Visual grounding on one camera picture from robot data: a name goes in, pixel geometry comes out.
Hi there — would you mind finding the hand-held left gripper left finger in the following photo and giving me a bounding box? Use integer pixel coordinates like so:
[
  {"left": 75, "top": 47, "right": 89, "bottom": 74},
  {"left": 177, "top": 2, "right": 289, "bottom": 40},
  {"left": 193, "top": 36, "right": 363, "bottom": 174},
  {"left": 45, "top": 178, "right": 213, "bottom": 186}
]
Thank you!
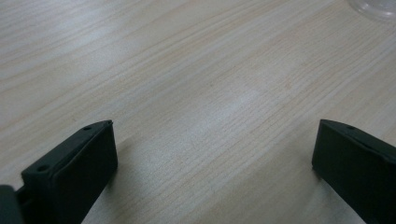
[{"left": 15, "top": 119, "right": 119, "bottom": 224}]

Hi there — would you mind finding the clear plastic container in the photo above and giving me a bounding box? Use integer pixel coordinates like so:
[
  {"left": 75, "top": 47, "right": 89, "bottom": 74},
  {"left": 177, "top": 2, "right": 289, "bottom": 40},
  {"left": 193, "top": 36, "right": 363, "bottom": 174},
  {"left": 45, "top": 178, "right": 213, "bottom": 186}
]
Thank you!
[{"left": 347, "top": 0, "right": 396, "bottom": 22}]

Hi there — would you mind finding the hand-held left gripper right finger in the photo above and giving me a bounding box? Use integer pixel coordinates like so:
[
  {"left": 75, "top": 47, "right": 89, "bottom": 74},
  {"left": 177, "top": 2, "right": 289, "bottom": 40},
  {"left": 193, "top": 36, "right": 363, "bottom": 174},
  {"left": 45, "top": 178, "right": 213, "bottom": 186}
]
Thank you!
[{"left": 311, "top": 119, "right": 396, "bottom": 224}]

